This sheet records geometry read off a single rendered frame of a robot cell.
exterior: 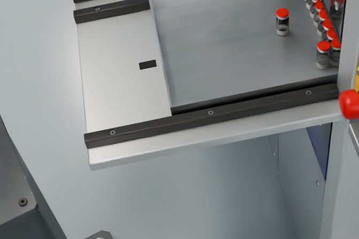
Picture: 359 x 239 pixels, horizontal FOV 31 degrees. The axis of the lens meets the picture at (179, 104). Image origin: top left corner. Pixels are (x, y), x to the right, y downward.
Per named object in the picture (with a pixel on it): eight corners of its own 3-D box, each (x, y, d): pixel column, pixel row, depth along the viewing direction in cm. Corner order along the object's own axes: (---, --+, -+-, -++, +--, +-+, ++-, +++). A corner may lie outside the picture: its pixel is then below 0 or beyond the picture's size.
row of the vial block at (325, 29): (312, -8, 116) (313, -28, 113) (344, 65, 105) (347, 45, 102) (301, -6, 116) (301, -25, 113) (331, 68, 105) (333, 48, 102)
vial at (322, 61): (327, 58, 107) (328, 38, 103) (331, 68, 105) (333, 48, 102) (313, 61, 107) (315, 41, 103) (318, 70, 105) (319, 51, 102)
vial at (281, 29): (287, 25, 112) (287, 7, 109) (290, 34, 111) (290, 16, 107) (274, 28, 112) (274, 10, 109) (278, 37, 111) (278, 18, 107)
